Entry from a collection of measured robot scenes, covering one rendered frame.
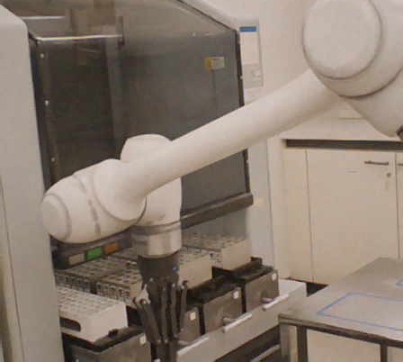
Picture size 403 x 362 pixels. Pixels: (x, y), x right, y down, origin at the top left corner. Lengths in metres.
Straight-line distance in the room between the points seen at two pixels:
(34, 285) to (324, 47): 0.83
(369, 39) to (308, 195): 3.16
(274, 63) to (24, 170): 2.64
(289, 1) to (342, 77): 3.26
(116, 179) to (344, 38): 0.48
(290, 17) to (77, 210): 3.02
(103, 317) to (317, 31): 0.86
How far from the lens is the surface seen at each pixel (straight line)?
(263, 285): 1.79
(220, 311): 1.67
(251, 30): 1.86
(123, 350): 1.46
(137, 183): 1.08
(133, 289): 1.56
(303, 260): 3.99
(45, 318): 1.44
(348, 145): 3.75
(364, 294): 1.59
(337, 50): 0.76
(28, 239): 1.38
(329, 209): 3.82
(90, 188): 1.11
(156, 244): 1.27
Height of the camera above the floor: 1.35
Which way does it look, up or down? 8 degrees down
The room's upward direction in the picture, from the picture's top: 5 degrees counter-clockwise
